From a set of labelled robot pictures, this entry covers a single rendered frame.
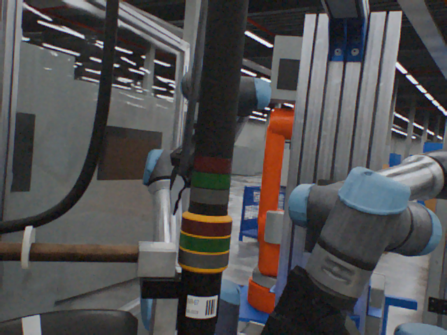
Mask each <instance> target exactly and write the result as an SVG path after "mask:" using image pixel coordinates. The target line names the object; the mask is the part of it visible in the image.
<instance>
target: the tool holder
mask: <svg viewBox="0 0 447 335"><path fill-rule="evenodd" d="M151 244H153V242H144V241H139V242H138V243H137V245H139V247H138V260H137V263H136V264H135V270H136V276H137V277H140V291H141V297H142V299H152V309H151V318H150V327H149V334H148V335H177V332H175V328H176V320H177V305H178V299H179V294H180V285H181V284H182V282H181V279H180V277H179V274H178V272H177V271H176V270H177V268H176V261H177V251H176V249H175V248H174V249H171V248H154V247H151Z"/></svg>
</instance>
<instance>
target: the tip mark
mask: <svg viewBox="0 0 447 335"><path fill-rule="evenodd" d="M40 322H41V320H40V315H35V316H31V317H26V318H22V325H23V331H24V335H41V327H40Z"/></svg>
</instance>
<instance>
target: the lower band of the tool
mask: <svg viewBox="0 0 447 335"><path fill-rule="evenodd" d="M182 217H184V218H187V219H189V220H193V221H200V222H208V223H227V222H231V221H232V220H233V219H232V218H231V217H230V215H229V214H228V215H227V216H222V217H213V216H199V215H195V214H190V212H188V211H185V212H184V213H183V214H182ZM181 232H182V233H184V234H186V235H190V236H193V237H201V238H210V239H221V238H226V237H230V235H228V236H225V237H204V236H198V235H193V234H188V233H185V232H183V231H181ZM180 248H181V249H182V250H184V251H188V252H190V253H197V254H203V255H221V254H225V253H228V252H229V250H230V249H229V250H228V251H227V252H224V253H199V252H194V251H189V250H186V249H184V248H182V247H180ZM177 262H178V264H179V265H180V266H181V267H182V268H184V269H186V270H189V271H194V273H196V272H199V274H201V273H217V272H221V271H223V270H225V269H226V268H227V267H228V265H227V266H226V267H223V268H218V269H200V268H195V267H189V266H186V265H183V264H182V263H180V262H179V261H177Z"/></svg>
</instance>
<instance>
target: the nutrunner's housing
mask: <svg viewBox="0 0 447 335"><path fill-rule="evenodd" d="M222 274H223V271H221V272H217V273H201V274H199V272H196V273H194V271H189V270H186V269H184V268H182V274H181V282H182V284H181V285H180V294H179V299H178V305H177V321H178V324H177V335H214V330H215V324H217V322H218V318H219V304H220V296H221V282H222Z"/></svg>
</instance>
